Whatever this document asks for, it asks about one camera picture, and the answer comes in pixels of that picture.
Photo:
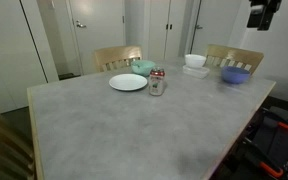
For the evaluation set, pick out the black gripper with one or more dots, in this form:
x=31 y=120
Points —
x=270 y=5

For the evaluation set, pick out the red and white soda can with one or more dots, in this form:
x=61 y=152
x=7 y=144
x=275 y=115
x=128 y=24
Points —
x=157 y=84

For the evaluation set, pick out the wooden slat-back chair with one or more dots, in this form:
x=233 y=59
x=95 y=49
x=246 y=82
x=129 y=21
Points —
x=117 y=54
x=234 y=54
x=4 y=146

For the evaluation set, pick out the blue bowl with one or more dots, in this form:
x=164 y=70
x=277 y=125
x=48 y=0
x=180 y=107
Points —
x=235 y=75

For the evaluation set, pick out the white bowl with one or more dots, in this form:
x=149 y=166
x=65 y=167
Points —
x=195 y=60

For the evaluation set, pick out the clear plastic food container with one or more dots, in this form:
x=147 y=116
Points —
x=196 y=72

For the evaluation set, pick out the white closet double door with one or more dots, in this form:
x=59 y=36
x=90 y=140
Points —
x=165 y=36

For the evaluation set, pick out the teal bowl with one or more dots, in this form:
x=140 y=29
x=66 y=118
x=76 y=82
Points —
x=142 y=68

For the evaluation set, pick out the white round plate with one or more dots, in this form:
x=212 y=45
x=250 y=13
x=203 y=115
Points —
x=128 y=82

